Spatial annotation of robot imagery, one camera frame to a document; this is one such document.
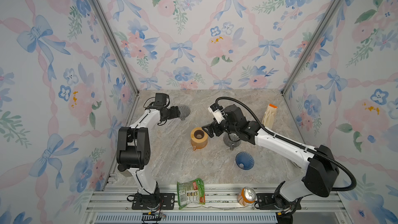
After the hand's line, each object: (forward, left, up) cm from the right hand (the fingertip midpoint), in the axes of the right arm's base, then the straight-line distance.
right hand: (208, 122), depth 80 cm
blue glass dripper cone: (-14, -20, -17) cm, 29 cm away
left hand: (+14, +20, -10) cm, 26 cm away
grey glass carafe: (-12, -11, +2) cm, 16 cm away
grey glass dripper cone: (+19, +15, -15) cm, 28 cm away
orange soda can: (-32, -17, -9) cm, 37 cm away
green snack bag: (-29, +8, -16) cm, 35 cm away
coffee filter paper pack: (+12, -39, -14) cm, 43 cm away
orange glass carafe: (-4, +4, -19) cm, 20 cm away
